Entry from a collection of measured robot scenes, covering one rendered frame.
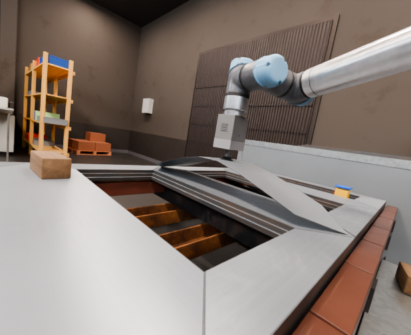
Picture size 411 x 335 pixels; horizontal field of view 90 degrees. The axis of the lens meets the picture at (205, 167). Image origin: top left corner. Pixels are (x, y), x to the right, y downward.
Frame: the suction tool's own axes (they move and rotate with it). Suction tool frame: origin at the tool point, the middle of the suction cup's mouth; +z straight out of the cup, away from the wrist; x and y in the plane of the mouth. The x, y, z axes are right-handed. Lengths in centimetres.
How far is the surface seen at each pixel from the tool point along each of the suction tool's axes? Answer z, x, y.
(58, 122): 4, -470, -82
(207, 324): 9, 29, 43
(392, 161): -10, 43, -77
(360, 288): 10.9, 38.7, 19.7
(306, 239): 8.5, 30.1, 15.5
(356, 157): -10, 29, -79
